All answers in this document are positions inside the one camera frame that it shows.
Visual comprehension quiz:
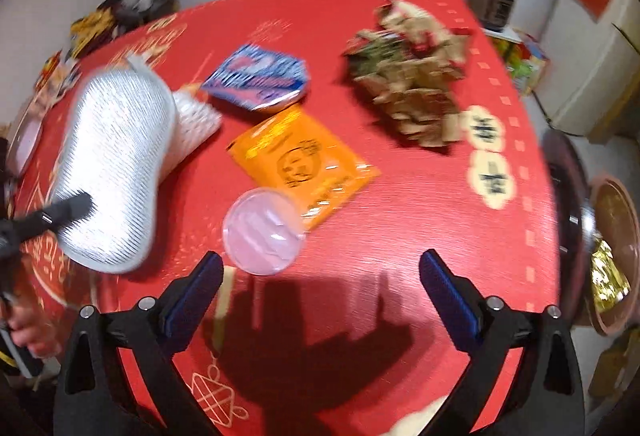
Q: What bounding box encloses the crumpled gold brown wrapper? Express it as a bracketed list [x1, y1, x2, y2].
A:
[342, 0, 474, 150]

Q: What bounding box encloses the blue purple snack packet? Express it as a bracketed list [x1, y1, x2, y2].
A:
[200, 43, 312, 113]

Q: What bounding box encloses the pile of snack packets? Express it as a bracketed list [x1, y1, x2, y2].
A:
[34, 50, 82, 92]

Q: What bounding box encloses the colourful shopping bag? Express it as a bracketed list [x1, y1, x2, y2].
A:
[492, 28, 552, 97]

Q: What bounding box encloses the dark basket with plastic bag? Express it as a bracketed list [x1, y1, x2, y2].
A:
[116, 0, 180, 25]

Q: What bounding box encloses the white textured pad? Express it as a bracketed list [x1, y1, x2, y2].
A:
[160, 90, 224, 183]

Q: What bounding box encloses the clear round plastic lid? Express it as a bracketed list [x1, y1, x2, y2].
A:
[222, 187, 307, 277]

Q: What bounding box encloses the person's left hand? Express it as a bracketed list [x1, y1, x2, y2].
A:
[10, 298, 52, 358]

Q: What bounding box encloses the white side table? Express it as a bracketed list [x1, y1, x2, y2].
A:
[481, 26, 521, 44]

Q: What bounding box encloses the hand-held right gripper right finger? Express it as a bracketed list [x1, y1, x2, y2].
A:
[419, 250, 586, 436]

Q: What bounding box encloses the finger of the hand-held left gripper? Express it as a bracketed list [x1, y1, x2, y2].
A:
[15, 193, 95, 243]

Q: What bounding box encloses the gold foil wrapper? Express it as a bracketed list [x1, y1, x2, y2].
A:
[590, 238, 632, 315]

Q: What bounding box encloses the silver scouring pad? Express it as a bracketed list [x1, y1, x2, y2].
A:
[51, 67, 177, 275]

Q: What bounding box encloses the cardboard box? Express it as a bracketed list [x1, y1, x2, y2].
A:
[587, 330, 640, 403]

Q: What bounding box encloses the red printed tablecloth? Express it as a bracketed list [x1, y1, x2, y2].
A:
[12, 0, 562, 436]

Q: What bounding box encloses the yellow snack bag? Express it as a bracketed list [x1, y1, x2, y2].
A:
[69, 10, 120, 59]

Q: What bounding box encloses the white fridge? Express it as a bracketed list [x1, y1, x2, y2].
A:
[540, 0, 640, 137]

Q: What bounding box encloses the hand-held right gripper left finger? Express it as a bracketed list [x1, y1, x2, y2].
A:
[54, 251, 225, 436]

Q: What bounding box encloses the pink bowl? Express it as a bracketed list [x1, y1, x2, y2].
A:
[4, 110, 45, 177]

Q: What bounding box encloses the orange snack packet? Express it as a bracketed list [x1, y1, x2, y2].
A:
[226, 104, 382, 233]

